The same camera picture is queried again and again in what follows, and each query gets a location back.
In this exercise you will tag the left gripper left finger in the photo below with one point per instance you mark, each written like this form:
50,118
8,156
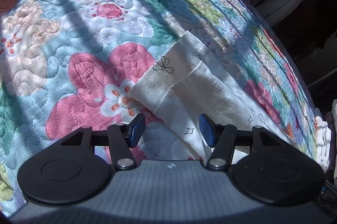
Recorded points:
122,138

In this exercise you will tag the white hanging garment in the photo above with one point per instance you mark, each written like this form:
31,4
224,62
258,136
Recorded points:
274,11

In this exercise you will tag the floral quilted bedspread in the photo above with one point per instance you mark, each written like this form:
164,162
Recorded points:
69,63

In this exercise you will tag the cream patterned pajama garment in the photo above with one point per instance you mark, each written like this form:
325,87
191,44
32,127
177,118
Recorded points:
189,80

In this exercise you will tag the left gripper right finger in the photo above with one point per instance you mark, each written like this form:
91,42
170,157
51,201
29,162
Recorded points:
222,139

